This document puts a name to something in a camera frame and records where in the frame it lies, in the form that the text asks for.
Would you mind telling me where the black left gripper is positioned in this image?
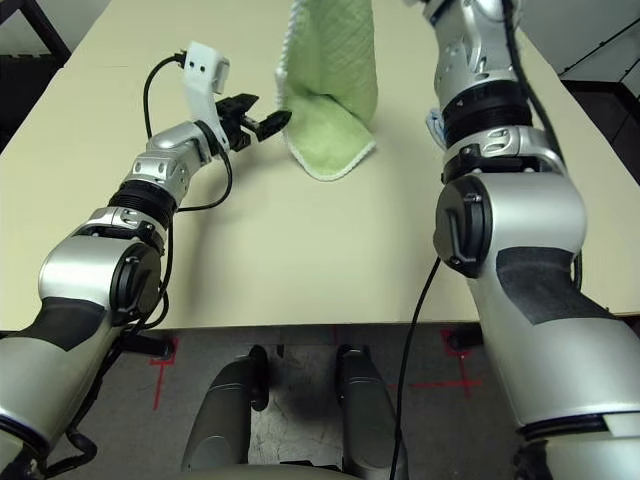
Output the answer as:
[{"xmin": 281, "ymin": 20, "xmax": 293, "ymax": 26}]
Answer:
[{"xmin": 214, "ymin": 92, "xmax": 294, "ymax": 152}]

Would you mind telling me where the green towel white trim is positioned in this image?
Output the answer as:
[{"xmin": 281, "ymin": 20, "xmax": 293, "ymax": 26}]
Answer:
[{"xmin": 273, "ymin": 0, "xmax": 377, "ymax": 182}]

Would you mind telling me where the light blue folded towel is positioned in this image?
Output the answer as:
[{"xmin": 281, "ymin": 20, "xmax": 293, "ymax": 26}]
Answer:
[{"xmin": 424, "ymin": 107, "xmax": 449, "ymax": 146}]

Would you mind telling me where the black foam floor mat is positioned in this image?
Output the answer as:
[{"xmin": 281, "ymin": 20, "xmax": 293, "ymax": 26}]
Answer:
[{"xmin": 0, "ymin": 52, "xmax": 69, "ymax": 151}]

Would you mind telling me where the black table foot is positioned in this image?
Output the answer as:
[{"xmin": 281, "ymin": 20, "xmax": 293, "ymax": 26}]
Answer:
[
  {"xmin": 122, "ymin": 332, "xmax": 171, "ymax": 361},
  {"xmin": 447, "ymin": 329, "xmax": 484, "ymax": 351}
]

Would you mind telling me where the grey robot right leg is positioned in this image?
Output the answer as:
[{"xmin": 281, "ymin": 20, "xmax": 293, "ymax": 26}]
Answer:
[{"xmin": 335, "ymin": 344, "xmax": 409, "ymax": 476}]

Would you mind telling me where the black metal rack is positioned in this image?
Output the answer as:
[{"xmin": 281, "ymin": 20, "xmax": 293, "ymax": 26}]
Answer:
[{"xmin": 558, "ymin": 19, "xmax": 640, "ymax": 186}]

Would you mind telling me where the pale robot waist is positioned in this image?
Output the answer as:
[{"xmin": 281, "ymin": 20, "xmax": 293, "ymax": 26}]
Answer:
[{"xmin": 174, "ymin": 464, "xmax": 351, "ymax": 480}]

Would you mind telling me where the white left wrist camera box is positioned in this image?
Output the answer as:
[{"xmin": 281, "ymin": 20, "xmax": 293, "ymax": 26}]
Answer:
[{"xmin": 180, "ymin": 42, "xmax": 232, "ymax": 151}]

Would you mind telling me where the black metal frame bar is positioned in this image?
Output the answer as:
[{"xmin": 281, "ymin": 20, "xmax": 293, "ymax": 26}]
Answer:
[{"xmin": 0, "ymin": 0, "xmax": 71, "ymax": 56}]

